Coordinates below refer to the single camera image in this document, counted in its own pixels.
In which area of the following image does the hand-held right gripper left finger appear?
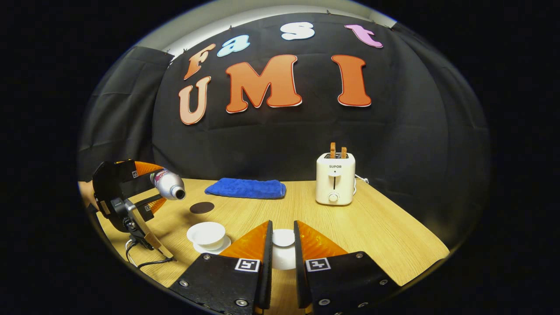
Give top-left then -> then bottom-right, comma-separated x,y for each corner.
170,220 -> 273,315

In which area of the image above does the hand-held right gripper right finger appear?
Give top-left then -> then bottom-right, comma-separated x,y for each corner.
294,220 -> 401,315

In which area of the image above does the silver water bottle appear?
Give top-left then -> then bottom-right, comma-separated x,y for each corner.
150,169 -> 186,201

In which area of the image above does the white teacup lid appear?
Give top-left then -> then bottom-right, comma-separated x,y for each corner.
270,229 -> 298,270

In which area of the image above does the white teacup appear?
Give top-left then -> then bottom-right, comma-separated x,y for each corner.
187,221 -> 227,251

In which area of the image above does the white saucer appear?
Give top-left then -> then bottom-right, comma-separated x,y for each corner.
192,236 -> 232,255

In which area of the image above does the blue folded towel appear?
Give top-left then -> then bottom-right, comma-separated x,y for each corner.
205,178 -> 287,200

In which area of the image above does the white toaster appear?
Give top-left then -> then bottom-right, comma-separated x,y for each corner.
316,152 -> 356,206

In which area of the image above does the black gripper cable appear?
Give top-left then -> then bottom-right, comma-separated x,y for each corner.
126,238 -> 175,269

